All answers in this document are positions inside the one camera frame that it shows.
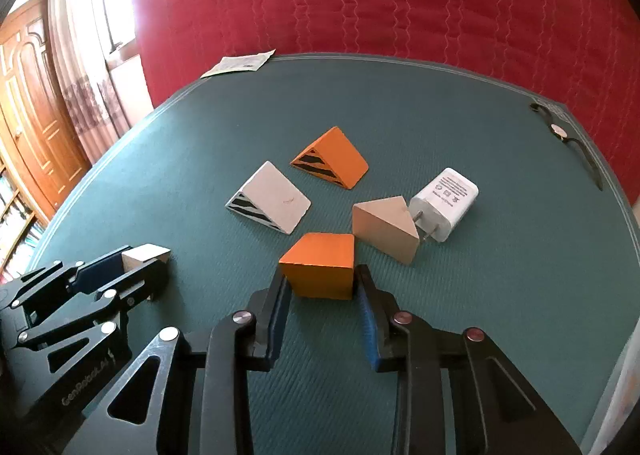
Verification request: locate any white paper leaflet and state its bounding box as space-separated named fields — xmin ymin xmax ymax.
xmin=201 ymin=49 xmax=277 ymax=79

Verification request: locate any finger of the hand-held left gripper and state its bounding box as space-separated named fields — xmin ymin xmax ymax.
xmin=0 ymin=246 xmax=132 ymax=321
xmin=15 ymin=257 xmax=171 ymax=376

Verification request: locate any large white striped wedge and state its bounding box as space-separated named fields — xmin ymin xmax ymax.
xmin=225 ymin=161 xmax=312 ymax=236

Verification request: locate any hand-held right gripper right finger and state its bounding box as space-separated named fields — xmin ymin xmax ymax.
xmin=352 ymin=264 xmax=583 ymax=455

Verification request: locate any orange striped wedge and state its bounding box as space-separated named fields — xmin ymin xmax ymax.
xmin=290 ymin=127 xmax=370 ymax=190

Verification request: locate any patterned curtain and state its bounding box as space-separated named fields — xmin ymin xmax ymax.
xmin=47 ymin=0 xmax=156 ymax=166

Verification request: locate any wooden door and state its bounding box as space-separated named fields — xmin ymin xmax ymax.
xmin=0 ymin=0 xmax=93 ymax=220

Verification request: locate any white charger plug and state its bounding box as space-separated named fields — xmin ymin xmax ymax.
xmin=409 ymin=167 xmax=480 ymax=243

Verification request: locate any plain wooden wedge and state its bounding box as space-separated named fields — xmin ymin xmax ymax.
xmin=121 ymin=244 xmax=172 ymax=276

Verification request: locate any pale wooden wedge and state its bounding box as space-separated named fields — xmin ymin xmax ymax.
xmin=352 ymin=196 xmax=420 ymax=266

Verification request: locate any bookshelf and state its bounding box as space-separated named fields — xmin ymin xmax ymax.
xmin=0 ymin=155 xmax=51 ymax=281

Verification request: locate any plain orange wedge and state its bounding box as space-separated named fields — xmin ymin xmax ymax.
xmin=278 ymin=232 xmax=357 ymax=301

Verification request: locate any black wristwatch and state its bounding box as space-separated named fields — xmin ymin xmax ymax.
xmin=529 ymin=102 xmax=605 ymax=192

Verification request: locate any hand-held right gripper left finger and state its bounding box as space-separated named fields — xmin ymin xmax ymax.
xmin=62 ymin=265 xmax=293 ymax=455

